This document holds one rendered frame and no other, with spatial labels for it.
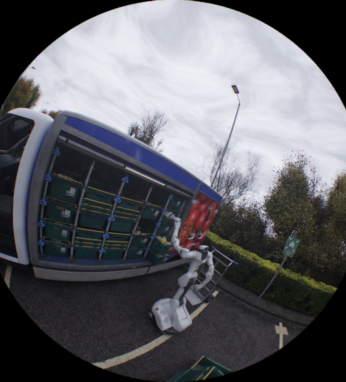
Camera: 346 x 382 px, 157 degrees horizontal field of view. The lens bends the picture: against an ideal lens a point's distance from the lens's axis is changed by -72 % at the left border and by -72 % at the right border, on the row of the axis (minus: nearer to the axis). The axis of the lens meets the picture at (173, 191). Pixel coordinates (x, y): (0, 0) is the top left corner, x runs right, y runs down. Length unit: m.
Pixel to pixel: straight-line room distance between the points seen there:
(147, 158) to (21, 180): 1.51
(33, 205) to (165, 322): 2.17
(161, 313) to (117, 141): 2.33
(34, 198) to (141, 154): 1.29
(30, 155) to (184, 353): 3.04
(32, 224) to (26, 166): 0.57
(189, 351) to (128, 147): 2.95
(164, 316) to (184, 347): 0.69
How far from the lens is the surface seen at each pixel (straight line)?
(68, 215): 1.66
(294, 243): 4.23
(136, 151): 1.49
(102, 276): 2.22
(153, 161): 1.62
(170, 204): 2.30
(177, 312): 2.10
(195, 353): 2.49
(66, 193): 1.56
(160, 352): 2.26
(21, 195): 1.61
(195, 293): 3.41
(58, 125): 1.36
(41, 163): 1.37
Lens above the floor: 2.04
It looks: level
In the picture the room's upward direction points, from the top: 23 degrees clockwise
